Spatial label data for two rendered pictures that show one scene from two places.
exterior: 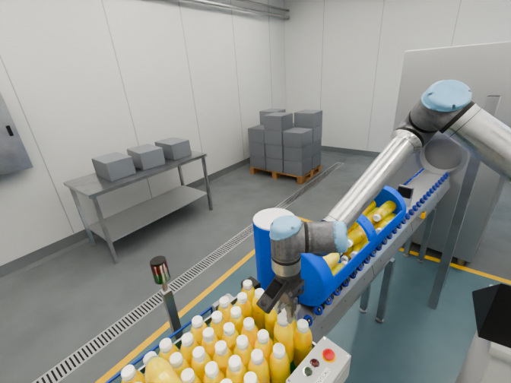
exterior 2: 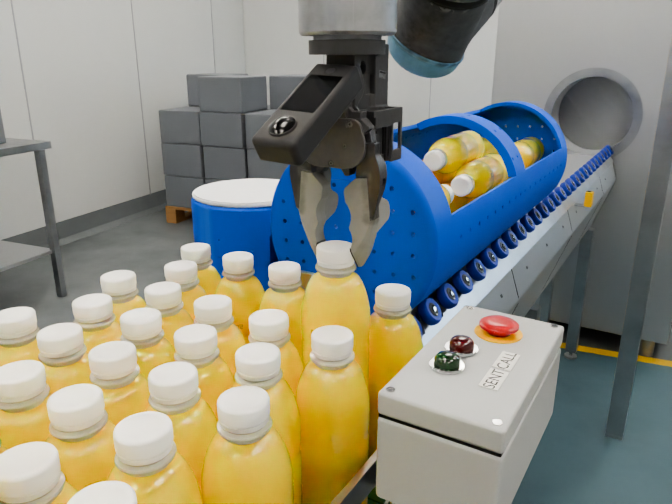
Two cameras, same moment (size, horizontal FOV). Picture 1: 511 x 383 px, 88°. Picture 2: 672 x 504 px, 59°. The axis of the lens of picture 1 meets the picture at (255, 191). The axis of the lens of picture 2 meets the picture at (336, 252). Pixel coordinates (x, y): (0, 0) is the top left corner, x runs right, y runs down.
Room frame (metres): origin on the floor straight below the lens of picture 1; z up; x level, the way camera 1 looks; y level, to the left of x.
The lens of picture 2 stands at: (0.09, 0.10, 1.35)
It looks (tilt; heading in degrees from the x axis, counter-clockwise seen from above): 18 degrees down; 343
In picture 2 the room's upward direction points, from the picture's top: straight up
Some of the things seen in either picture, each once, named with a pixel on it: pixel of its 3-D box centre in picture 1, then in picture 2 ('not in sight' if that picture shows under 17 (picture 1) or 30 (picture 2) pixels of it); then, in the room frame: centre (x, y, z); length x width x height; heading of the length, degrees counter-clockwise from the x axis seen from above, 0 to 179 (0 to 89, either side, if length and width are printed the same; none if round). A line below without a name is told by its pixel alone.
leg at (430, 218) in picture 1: (426, 236); (578, 295); (2.16, -1.67, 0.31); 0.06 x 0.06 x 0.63; 42
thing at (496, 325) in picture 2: (328, 354); (498, 327); (0.53, -0.19, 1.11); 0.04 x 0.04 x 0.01
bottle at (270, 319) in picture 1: (273, 321); (286, 348); (0.76, -0.04, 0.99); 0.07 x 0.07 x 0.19
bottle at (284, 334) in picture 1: (284, 338); (335, 345); (0.63, -0.06, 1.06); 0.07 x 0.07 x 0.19
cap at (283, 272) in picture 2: not in sight; (284, 274); (0.76, -0.04, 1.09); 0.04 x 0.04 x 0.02
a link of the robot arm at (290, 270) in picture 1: (285, 262); (344, 14); (0.65, -0.08, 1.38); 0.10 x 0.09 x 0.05; 42
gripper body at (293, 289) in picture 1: (287, 281); (350, 106); (0.65, -0.08, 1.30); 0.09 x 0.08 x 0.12; 132
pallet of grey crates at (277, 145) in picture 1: (284, 144); (249, 149); (5.06, -0.64, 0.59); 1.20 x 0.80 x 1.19; 50
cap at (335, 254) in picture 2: (283, 318); (335, 255); (0.63, -0.06, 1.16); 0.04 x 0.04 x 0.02
